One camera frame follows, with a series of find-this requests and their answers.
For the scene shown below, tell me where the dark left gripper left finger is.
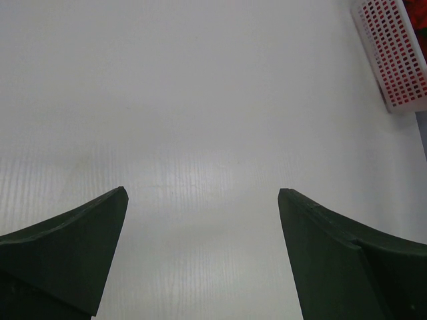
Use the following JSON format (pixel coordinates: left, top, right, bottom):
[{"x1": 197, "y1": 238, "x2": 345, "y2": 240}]
[{"x1": 1, "y1": 187, "x2": 128, "y2": 319}]

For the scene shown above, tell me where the red t shirt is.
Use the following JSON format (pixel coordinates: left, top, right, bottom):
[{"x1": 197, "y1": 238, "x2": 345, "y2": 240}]
[{"x1": 404, "y1": 0, "x2": 427, "y2": 31}]

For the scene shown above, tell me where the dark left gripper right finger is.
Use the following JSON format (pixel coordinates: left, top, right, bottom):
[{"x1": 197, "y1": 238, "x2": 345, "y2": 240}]
[{"x1": 278, "y1": 189, "x2": 426, "y2": 319}]

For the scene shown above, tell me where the white perforated plastic basket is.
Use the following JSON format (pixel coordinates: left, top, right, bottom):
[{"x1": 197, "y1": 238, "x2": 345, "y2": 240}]
[{"x1": 351, "y1": 1, "x2": 426, "y2": 113}]

